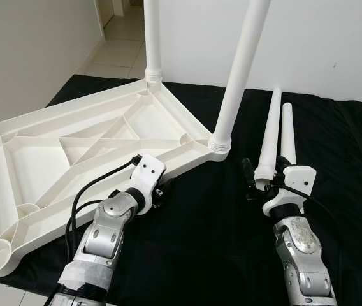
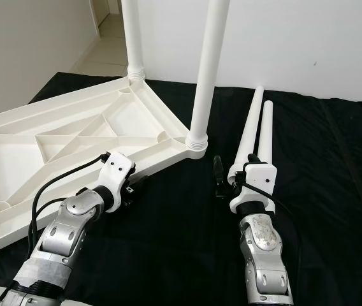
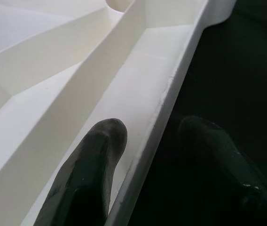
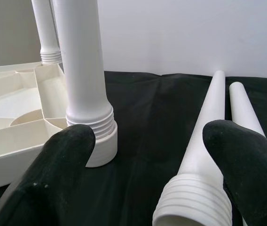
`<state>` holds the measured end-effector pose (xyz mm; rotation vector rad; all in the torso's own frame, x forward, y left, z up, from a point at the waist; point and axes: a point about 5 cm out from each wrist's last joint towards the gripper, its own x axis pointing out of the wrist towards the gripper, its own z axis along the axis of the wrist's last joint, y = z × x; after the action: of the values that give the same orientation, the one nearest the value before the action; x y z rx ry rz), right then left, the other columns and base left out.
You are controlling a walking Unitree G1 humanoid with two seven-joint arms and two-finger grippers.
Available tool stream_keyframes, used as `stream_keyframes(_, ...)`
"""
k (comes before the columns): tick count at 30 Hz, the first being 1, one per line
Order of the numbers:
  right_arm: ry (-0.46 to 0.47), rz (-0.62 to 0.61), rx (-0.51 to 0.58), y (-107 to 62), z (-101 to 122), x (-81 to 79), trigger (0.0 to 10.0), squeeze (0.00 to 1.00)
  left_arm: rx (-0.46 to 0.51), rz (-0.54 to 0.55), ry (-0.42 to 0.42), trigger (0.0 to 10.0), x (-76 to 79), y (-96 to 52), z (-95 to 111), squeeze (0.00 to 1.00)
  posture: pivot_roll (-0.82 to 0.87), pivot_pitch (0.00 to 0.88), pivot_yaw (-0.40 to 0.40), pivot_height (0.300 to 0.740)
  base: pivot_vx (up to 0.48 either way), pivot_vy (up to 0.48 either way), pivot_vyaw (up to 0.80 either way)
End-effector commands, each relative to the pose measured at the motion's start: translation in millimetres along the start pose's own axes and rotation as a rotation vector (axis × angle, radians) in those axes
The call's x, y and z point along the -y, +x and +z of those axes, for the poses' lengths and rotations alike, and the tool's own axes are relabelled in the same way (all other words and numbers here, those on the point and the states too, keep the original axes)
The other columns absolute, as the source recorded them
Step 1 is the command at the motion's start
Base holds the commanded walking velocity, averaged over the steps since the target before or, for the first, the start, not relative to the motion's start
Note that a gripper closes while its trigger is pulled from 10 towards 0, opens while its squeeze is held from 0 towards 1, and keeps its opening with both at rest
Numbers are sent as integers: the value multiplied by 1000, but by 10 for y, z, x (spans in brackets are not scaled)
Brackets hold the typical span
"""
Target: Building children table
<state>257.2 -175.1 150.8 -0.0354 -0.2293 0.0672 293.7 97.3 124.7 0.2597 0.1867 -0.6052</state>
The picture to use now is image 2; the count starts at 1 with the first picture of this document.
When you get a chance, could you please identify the white plastic table leg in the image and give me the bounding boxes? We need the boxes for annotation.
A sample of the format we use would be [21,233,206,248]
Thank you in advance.
[257,100,274,165]
[186,0,231,152]
[121,0,147,81]
[228,85,264,182]

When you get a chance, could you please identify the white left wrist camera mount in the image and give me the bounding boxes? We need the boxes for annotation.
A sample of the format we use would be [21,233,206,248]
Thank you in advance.
[101,153,136,195]

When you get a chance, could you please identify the black table cloth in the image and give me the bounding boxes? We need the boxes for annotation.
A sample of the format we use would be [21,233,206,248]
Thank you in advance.
[0,71,362,306]

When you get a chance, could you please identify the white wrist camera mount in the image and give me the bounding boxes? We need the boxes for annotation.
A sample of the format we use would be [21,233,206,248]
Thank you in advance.
[229,161,279,214]
[101,153,136,195]

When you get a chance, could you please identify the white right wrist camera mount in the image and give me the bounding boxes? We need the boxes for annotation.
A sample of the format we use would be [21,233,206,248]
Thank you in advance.
[229,161,279,214]

